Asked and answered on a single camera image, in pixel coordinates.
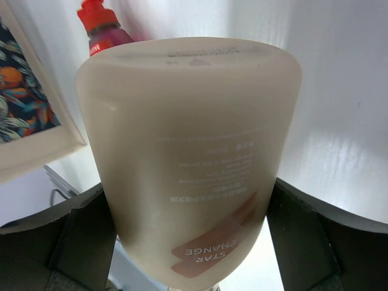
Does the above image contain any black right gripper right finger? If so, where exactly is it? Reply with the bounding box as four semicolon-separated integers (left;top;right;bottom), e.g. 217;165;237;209
267;179;387;290

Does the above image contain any red Fairy dish soap bottle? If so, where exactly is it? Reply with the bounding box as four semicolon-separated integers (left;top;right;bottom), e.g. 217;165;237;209
77;0;149;56

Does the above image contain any beige pump lotion bottle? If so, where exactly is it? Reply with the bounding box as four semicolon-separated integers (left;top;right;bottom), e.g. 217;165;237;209
75;37;302;290

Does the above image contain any cream canvas tote bag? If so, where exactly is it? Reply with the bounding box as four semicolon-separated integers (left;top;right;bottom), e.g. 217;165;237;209
1;1;86;182

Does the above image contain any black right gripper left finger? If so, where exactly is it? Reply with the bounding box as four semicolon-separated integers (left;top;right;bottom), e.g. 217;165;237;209
1;184;116;290

